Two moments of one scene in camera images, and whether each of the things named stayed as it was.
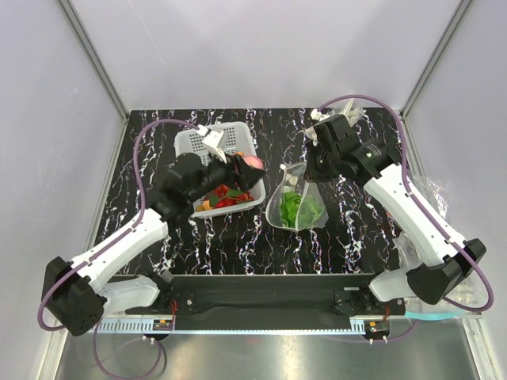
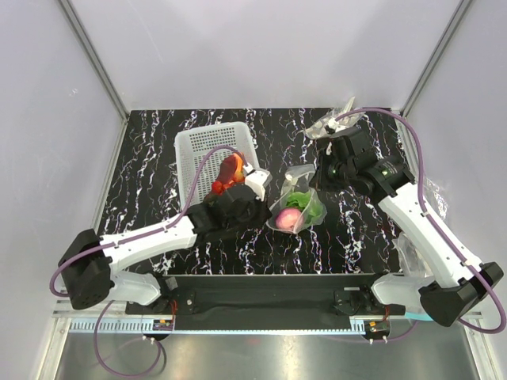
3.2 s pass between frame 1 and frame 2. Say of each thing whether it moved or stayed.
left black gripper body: moved
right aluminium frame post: stayed
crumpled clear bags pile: stayed
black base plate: stayed
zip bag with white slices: stayed
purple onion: moved
